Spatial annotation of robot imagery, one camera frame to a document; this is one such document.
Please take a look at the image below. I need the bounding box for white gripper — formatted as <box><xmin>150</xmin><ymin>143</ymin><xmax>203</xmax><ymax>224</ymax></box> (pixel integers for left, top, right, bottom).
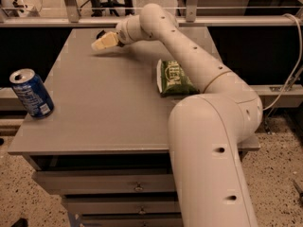
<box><xmin>91</xmin><ymin>15</ymin><xmax>150</xmax><ymax>51</ymax></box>

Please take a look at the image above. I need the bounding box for black rxbar chocolate bar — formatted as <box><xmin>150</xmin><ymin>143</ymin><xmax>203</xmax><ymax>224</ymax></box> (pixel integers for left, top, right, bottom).
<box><xmin>97</xmin><ymin>30</ymin><xmax>105</xmax><ymax>39</ymax></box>

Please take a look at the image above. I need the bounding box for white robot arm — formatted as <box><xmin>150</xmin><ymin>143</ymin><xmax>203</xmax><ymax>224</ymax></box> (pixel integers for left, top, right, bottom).
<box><xmin>92</xmin><ymin>4</ymin><xmax>262</xmax><ymax>227</ymax></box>

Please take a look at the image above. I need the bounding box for blue pepsi can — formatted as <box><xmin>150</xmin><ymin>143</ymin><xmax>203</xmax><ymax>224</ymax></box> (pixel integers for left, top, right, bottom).
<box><xmin>9</xmin><ymin>68</ymin><xmax>54</xmax><ymax>118</ymax></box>

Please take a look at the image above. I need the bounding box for green kettle chips bag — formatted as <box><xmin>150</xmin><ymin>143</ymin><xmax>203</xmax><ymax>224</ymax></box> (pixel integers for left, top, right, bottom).
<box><xmin>156</xmin><ymin>60</ymin><xmax>200</xmax><ymax>96</ymax></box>

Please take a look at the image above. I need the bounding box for metal railing frame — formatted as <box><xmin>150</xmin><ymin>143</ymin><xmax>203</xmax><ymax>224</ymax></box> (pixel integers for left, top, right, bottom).
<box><xmin>0</xmin><ymin>0</ymin><xmax>303</xmax><ymax>28</ymax></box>

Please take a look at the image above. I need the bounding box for white cable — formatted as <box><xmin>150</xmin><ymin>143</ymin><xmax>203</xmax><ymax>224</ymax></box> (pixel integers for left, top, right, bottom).
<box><xmin>262</xmin><ymin>12</ymin><xmax>303</xmax><ymax>112</ymax></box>

